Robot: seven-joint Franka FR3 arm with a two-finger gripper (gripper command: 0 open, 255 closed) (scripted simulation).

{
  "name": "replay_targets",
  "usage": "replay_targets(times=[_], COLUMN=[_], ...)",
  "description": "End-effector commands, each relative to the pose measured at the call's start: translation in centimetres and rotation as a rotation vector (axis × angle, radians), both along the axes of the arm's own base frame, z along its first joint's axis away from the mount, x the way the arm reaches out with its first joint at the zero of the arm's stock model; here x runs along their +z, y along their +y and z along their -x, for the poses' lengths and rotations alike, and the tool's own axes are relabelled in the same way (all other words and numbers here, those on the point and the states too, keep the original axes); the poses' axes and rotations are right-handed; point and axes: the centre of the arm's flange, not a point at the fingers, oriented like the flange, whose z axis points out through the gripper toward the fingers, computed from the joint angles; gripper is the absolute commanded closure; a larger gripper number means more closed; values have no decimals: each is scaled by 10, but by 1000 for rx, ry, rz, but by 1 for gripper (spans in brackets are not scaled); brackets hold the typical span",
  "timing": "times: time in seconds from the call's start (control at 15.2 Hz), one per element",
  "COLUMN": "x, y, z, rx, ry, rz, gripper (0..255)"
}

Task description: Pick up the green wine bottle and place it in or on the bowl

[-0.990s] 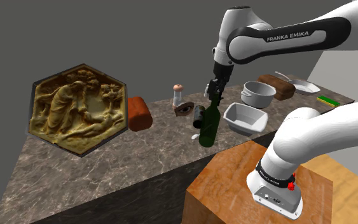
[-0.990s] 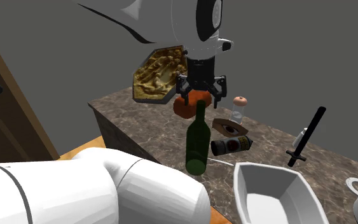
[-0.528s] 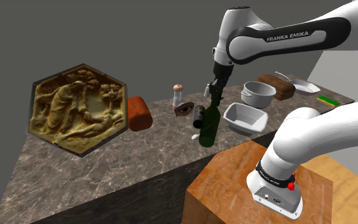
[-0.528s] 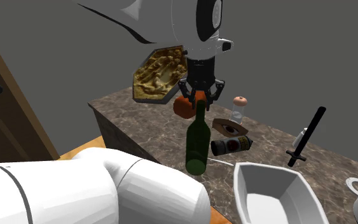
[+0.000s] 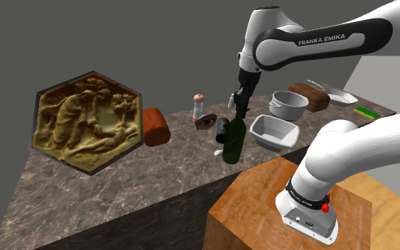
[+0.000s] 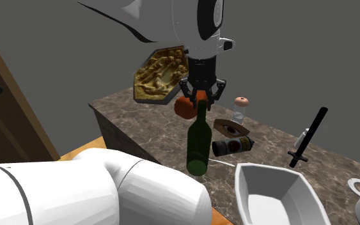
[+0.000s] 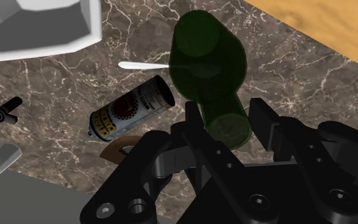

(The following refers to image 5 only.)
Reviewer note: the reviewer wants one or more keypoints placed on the green and yellow sponge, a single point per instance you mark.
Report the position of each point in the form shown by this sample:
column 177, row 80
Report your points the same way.
column 366, row 113

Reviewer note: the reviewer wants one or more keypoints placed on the orange wooden robot stand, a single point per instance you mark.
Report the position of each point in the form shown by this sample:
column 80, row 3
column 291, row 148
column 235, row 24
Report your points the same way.
column 244, row 204

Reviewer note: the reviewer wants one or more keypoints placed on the dark cylindrical can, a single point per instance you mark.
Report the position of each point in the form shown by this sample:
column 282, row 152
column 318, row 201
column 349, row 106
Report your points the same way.
column 221, row 130

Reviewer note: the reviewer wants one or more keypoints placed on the small white bottle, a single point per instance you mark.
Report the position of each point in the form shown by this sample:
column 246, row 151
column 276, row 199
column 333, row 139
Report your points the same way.
column 231, row 101

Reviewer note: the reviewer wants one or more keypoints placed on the grey frying pan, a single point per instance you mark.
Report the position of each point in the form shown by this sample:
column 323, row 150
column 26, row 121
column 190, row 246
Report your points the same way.
column 340, row 97

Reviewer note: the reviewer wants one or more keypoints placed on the hexagonal golden relief plaque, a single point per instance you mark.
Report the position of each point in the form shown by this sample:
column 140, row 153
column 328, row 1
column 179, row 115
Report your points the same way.
column 82, row 121

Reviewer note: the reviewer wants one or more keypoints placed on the brown eye sculpture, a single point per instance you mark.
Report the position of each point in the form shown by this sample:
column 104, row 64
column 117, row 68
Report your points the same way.
column 205, row 121

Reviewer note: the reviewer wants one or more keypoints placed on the small white spoon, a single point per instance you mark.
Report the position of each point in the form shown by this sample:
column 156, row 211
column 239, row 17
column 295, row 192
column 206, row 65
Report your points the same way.
column 218, row 152

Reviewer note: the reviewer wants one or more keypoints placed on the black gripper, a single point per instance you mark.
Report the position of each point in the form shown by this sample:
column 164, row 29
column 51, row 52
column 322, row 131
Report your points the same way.
column 249, row 80

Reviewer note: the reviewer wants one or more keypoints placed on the white shaker with peach cap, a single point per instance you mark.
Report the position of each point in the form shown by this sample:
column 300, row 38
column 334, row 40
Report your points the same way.
column 198, row 107

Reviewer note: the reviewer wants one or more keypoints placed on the orange-brown bread loaf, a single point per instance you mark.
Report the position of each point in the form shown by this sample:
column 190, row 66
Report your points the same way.
column 155, row 126

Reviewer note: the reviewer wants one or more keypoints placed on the dark green glass bottle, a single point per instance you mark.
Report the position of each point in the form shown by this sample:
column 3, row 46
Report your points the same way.
column 234, row 138

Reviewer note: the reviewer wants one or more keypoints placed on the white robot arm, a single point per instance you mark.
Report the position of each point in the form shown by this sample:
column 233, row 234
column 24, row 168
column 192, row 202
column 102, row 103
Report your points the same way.
column 355, row 145

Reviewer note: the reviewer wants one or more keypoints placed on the grey cooking pot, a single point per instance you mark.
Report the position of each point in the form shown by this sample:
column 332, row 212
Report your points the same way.
column 287, row 106

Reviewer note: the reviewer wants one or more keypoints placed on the dark brown bread loaf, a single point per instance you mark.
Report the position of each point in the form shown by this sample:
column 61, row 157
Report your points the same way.
column 312, row 95

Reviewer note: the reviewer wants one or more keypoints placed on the white rectangular bowl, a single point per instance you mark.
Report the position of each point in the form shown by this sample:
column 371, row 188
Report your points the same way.
column 272, row 133

